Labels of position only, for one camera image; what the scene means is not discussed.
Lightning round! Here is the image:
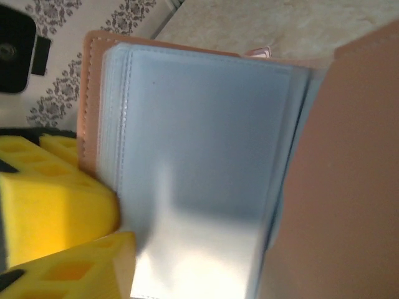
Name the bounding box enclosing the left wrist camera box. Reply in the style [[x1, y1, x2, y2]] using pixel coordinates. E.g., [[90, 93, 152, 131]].
[[0, 6, 37, 94]]

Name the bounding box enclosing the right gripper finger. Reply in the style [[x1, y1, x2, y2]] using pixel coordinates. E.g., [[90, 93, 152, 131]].
[[0, 230, 137, 299]]

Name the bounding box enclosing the pink leather card holder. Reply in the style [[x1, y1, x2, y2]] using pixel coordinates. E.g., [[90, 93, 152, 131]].
[[76, 21, 399, 299]]

